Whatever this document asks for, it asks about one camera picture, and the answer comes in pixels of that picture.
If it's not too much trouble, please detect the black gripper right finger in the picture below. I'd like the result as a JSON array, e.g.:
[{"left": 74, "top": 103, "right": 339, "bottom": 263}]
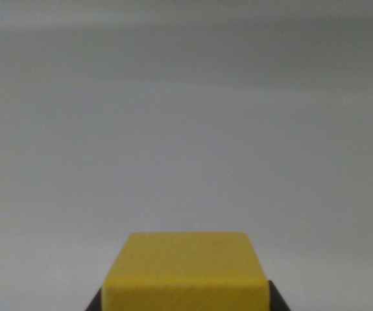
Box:
[{"left": 267, "top": 279, "right": 291, "bottom": 311}]

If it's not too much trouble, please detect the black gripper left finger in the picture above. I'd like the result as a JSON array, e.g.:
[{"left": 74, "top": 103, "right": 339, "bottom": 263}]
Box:
[{"left": 85, "top": 286, "right": 104, "bottom": 311}]

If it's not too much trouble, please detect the yellow wooden cube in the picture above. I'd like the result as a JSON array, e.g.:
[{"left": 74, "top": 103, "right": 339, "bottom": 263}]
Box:
[{"left": 101, "top": 231, "right": 270, "bottom": 311}]

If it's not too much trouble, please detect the white plastic tray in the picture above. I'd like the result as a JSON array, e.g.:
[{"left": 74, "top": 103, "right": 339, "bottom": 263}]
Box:
[{"left": 0, "top": 0, "right": 373, "bottom": 311}]

